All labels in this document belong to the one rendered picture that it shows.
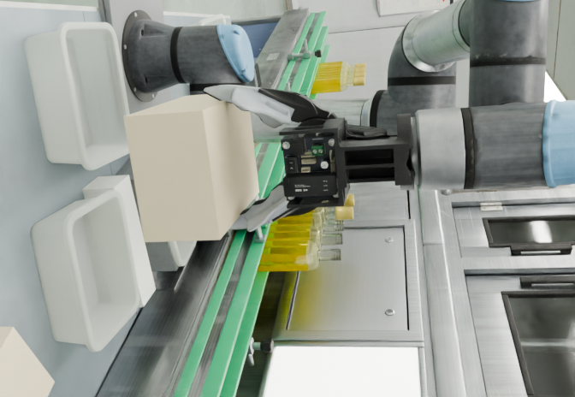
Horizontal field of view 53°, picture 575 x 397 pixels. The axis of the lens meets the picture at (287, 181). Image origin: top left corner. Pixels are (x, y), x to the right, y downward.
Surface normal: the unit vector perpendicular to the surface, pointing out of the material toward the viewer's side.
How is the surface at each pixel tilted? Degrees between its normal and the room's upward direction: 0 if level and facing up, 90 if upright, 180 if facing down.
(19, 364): 0
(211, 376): 90
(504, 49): 105
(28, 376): 0
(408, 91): 112
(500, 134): 91
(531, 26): 64
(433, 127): 91
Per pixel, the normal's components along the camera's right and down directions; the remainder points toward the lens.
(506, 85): -0.33, 0.15
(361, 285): -0.15, -0.86
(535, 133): -0.22, -0.20
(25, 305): 0.98, -0.05
